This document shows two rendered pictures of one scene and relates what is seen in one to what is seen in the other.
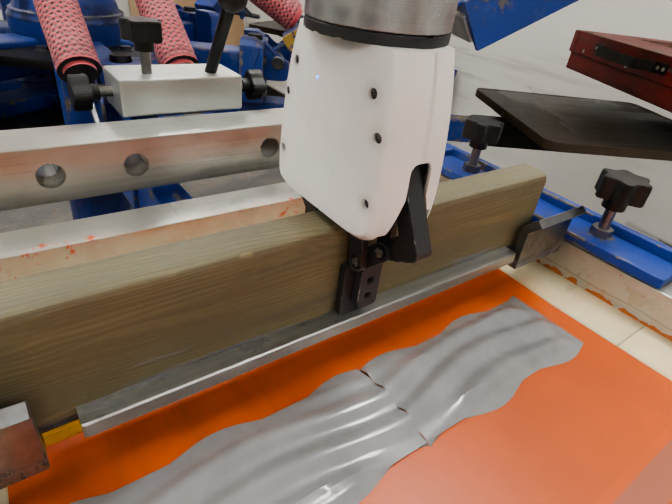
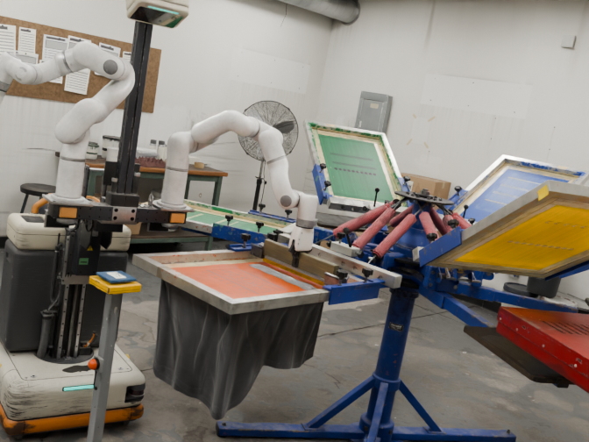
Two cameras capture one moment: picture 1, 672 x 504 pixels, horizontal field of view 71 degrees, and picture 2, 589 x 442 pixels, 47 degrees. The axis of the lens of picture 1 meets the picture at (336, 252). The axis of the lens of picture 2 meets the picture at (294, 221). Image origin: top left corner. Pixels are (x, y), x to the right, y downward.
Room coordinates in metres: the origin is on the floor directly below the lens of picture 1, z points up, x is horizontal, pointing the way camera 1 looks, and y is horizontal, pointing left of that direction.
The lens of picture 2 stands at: (-0.14, -2.70, 1.65)
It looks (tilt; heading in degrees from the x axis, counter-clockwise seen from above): 10 degrees down; 82
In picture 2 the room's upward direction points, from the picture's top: 10 degrees clockwise
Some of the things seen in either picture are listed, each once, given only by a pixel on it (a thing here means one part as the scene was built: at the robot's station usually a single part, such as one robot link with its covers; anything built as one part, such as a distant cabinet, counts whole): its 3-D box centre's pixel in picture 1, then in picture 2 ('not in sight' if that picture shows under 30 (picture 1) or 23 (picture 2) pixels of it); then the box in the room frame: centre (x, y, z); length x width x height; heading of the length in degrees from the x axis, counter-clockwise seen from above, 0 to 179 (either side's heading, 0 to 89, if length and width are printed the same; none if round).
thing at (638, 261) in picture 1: (520, 220); (351, 291); (0.46, -0.20, 0.97); 0.30 x 0.05 x 0.07; 40
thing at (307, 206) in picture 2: not in sight; (299, 203); (0.23, 0.02, 1.25); 0.15 x 0.10 x 0.11; 161
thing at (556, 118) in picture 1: (409, 120); (476, 319); (1.03, -0.12, 0.91); 1.34 x 0.40 x 0.08; 100
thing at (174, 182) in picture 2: not in sight; (173, 186); (-0.30, 0.20, 1.21); 0.16 x 0.13 x 0.15; 119
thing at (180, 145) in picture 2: not in sight; (180, 150); (-0.29, 0.19, 1.37); 0.13 x 0.10 x 0.16; 71
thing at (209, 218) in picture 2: not in sight; (244, 210); (0.06, 0.85, 1.05); 1.08 x 0.61 x 0.23; 160
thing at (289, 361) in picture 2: not in sight; (275, 352); (0.19, -0.33, 0.74); 0.46 x 0.04 x 0.42; 40
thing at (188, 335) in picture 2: not in sight; (190, 341); (-0.12, -0.32, 0.74); 0.45 x 0.03 x 0.43; 130
